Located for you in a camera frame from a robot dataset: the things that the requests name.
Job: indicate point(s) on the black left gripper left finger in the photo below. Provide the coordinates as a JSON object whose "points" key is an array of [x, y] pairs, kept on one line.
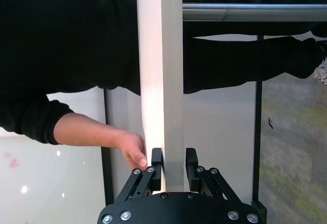
{"points": [[157, 157]]}

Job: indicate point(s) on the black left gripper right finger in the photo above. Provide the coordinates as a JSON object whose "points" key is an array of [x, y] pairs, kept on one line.
{"points": [[191, 157]]}

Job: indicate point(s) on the white table top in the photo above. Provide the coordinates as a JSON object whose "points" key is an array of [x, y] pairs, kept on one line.
{"points": [[158, 80]]}

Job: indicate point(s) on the person's right forearm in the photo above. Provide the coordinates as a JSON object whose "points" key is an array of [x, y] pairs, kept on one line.
{"points": [[87, 132]]}

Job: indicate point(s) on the person's right hand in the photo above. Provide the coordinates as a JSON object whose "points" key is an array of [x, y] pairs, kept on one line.
{"points": [[132, 147]]}

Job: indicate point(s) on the small black bent object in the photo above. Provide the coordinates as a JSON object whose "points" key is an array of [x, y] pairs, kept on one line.
{"points": [[270, 123]]}

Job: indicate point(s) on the person in black clothes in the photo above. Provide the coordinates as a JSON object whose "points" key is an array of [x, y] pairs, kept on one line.
{"points": [[230, 63]]}

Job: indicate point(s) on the person's right black sneaker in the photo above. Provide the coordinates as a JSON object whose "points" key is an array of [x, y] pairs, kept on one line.
{"points": [[321, 68]]}

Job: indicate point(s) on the black shirt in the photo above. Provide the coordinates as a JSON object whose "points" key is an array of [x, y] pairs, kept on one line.
{"points": [[64, 29]]}

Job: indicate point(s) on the silver table column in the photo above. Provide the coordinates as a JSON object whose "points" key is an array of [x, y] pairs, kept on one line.
{"points": [[255, 11]]}

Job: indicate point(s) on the black wall rail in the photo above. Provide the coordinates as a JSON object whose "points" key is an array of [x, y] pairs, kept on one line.
{"points": [[107, 183]]}

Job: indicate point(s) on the black wall baseboard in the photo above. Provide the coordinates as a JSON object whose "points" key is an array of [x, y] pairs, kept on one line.
{"points": [[258, 132]]}

